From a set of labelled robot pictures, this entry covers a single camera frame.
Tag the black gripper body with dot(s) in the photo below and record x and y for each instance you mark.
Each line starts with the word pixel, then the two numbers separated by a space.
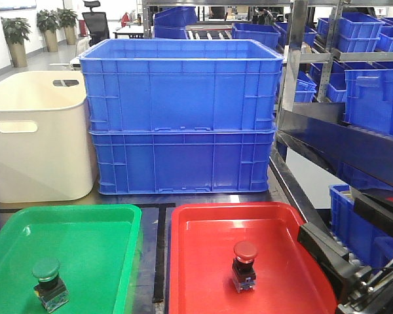
pixel 357 289

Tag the red push button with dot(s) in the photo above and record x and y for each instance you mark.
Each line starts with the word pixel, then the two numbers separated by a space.
pixel 244 275

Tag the green push button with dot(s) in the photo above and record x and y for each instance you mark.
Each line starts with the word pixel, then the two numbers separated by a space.
pixel 51 289

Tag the red plastic tray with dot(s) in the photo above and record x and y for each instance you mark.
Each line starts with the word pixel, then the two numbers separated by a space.
pixel 288 280

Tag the blue stacked crate upper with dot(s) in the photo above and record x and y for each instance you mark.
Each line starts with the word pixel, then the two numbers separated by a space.
pixel 179 85

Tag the blue stacked crate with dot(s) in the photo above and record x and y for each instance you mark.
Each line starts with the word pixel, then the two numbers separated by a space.
pixel 179 85
pixel 183 162

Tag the blue stacked crate lower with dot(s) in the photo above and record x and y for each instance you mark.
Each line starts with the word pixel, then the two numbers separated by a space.
pixel 183 162

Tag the green plastic tray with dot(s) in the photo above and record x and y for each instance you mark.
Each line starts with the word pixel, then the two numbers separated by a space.
pixel 94 244

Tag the cream plastic basket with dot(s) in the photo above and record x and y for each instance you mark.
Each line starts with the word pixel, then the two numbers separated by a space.
pixel 46 152

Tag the black office chair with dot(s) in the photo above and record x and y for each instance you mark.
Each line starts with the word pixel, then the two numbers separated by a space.
pixel 96 22

